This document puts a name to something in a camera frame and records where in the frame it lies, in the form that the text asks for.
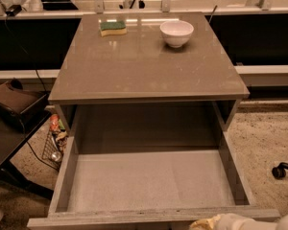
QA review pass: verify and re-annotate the grey drawer cabinet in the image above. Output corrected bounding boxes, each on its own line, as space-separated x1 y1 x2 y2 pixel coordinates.
49 12 249 153

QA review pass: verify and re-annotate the green yellow sponge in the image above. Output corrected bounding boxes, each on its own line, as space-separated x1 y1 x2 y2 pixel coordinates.
100 21 127 36

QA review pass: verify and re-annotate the grey top drawer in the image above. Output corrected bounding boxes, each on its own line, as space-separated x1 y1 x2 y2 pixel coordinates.
26 103 280 230

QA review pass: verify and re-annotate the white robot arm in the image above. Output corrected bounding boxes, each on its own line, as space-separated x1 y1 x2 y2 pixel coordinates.
189 214 288 230

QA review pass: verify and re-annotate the black chair caster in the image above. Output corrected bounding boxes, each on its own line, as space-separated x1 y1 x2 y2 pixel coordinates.
272 162 288 179

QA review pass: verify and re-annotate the black power adapter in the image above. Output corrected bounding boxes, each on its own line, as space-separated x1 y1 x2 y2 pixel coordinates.
6 5 22 16

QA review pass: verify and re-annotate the dark brown box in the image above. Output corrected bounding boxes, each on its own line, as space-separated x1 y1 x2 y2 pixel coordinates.
0 79 48 132

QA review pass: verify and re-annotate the wire basket with snacks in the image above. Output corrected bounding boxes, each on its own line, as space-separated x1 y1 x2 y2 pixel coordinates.
42 114 68 171

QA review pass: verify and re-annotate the black side table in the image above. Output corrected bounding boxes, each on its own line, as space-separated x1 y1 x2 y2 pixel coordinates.
0 110 53 199

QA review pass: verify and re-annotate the white bowl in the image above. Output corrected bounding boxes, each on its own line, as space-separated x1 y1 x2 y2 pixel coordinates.
159 20 194 48

